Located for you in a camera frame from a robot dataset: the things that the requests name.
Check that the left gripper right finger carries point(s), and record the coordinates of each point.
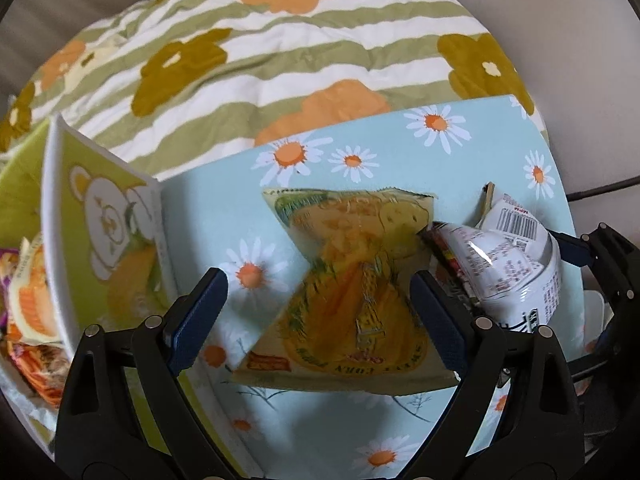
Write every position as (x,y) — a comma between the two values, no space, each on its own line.
(514,414)

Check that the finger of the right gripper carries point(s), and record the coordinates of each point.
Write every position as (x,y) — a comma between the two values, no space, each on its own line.
(573,250)

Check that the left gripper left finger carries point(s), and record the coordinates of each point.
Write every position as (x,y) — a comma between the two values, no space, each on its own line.
(99,435)

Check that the white black Tatre snack bag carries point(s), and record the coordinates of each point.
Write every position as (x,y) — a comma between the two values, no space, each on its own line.
(508,265)

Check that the yellow triangular chip bag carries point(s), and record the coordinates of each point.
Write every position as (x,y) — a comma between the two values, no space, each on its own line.
(350,324)

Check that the orange noodle snack bag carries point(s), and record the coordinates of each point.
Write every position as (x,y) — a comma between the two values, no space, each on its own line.
(34,345)

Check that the daisy pattern blue tablecloth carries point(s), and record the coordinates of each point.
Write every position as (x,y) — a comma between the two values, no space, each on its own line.
(215,215)

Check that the floral striped quilt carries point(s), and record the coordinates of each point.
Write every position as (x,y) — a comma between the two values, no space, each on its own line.
(168,85)

